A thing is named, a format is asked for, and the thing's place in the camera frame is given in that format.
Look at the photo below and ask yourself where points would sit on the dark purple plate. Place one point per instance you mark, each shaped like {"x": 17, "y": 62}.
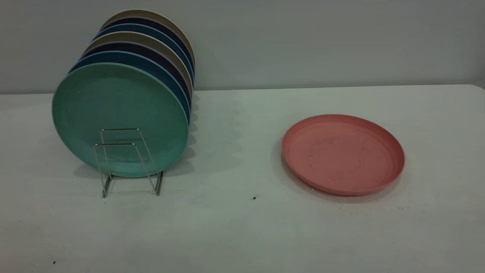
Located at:
{"x": 123, "y": 46}
{"x": 146, "y": 20}

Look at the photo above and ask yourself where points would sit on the beige plate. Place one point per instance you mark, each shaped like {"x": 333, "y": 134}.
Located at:
{"x": 127, "y": 36}
{"x": 146, "y": 12}

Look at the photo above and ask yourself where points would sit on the green plate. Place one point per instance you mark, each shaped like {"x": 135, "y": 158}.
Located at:
{"x": 117, "y": 113}

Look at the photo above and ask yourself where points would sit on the pink plate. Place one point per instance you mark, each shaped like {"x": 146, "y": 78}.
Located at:
{"x": 341, "y": 155}

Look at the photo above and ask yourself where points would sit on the blue plate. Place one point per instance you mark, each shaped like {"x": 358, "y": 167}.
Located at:
{"x": 140, "y": 28}
{"x": 119, "y": 57}

